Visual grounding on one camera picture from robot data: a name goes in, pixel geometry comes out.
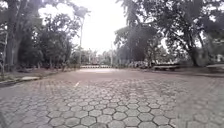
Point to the pole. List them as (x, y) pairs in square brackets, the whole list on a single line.
[(111, 53)]

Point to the white low barrier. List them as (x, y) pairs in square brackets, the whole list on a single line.
[(95, 66)]

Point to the hexagonal paving stone road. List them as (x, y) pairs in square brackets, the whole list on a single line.
[(110, 96)]

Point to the bench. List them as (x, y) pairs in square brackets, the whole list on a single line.
[(165, 66)]

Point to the row of trees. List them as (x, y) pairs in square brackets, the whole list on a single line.
[(50, 40), (173, 26)]

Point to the grey kerb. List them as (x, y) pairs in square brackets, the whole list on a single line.
[(20, 79)]

